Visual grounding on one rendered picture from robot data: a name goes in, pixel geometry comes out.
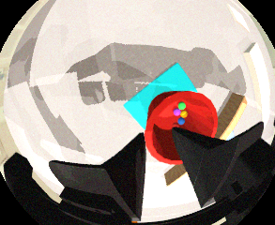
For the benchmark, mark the red cup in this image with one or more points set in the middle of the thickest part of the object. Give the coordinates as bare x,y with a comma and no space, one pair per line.
201,118

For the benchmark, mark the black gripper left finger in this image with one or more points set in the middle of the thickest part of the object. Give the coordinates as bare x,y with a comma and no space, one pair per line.
122,177

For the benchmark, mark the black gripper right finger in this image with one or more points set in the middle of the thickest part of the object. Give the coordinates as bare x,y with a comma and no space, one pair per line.
208,161

